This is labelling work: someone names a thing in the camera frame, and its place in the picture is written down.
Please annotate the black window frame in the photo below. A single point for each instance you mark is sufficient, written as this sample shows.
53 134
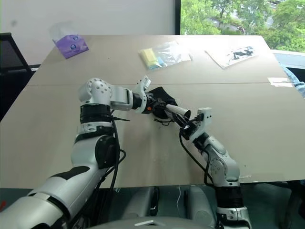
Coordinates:
177 16

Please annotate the black mesh chair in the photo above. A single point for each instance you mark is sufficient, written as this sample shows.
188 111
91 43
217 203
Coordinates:
12 62

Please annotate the purple tissue pack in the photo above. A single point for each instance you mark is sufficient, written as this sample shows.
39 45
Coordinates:
71 44

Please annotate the yellow sponge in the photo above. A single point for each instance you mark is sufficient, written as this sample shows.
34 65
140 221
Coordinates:
149 57

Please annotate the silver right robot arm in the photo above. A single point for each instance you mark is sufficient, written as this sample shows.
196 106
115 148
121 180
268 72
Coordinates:
226 167

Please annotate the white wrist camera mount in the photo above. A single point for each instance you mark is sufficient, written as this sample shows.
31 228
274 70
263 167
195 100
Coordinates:
143 83
205 117

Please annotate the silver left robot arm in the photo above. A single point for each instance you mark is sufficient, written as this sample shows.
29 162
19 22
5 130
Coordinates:
83 152

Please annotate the blue denim cloth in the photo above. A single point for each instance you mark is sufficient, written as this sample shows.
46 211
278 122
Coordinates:
296 82

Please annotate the clear plastic bag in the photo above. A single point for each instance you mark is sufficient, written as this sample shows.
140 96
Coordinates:
172 52

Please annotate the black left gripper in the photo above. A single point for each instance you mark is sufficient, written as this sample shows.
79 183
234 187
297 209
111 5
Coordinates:
152 105

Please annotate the blue sponge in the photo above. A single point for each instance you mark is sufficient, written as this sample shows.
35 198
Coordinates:
161 62

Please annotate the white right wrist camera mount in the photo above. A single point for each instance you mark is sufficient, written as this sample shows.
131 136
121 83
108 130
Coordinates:
205 117

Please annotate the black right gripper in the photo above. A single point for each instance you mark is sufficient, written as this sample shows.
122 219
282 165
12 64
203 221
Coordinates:
190 130

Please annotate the plastic bag with black print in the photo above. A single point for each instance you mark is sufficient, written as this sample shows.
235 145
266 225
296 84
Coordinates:
232 56

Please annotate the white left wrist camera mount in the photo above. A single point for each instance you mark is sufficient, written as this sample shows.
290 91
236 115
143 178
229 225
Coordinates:
143 83

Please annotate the metal cup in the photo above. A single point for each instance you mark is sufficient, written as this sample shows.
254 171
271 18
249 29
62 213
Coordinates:
176 110

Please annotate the small white paper label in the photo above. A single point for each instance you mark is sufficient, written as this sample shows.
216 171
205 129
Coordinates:
280 81

